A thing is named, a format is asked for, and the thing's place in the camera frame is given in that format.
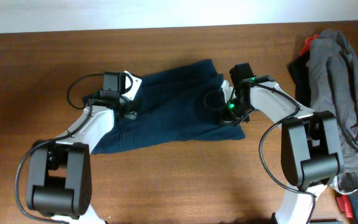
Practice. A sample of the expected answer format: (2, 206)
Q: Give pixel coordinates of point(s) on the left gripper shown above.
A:
(132, 111)

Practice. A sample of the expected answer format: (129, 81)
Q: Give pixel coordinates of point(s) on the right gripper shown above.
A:
(224, 117)

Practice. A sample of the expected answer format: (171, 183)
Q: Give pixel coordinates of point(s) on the navy blue shorts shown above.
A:
(174, 105)

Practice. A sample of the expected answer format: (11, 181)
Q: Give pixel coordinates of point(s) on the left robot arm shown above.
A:
(53, 180)

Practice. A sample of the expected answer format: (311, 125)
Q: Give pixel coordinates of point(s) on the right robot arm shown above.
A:
(311, 155)

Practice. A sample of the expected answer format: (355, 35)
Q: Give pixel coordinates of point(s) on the black garment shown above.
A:
(299, 72)

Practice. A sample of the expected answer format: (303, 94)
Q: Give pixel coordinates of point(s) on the red garment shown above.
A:
(307, 45)

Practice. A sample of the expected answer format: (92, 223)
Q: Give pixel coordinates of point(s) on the grey garment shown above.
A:
(333, 80)

